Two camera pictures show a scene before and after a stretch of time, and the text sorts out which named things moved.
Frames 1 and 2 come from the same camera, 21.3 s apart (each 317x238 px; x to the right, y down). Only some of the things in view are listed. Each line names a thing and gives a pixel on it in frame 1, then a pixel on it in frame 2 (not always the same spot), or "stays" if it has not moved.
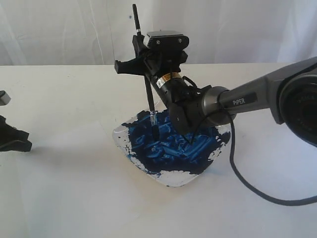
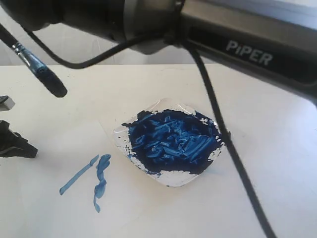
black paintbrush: [153, 114] -> [54, 84]
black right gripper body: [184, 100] -> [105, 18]
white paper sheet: [72, 178] stays
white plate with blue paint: [172, 160] stays
